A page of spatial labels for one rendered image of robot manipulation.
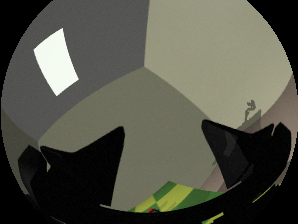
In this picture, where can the red button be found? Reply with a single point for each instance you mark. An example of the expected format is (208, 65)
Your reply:
(152, 210)

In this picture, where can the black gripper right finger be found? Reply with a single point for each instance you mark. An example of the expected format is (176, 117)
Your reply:
(233, 149)

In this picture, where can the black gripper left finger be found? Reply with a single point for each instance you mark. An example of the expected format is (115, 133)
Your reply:
(94, 166)

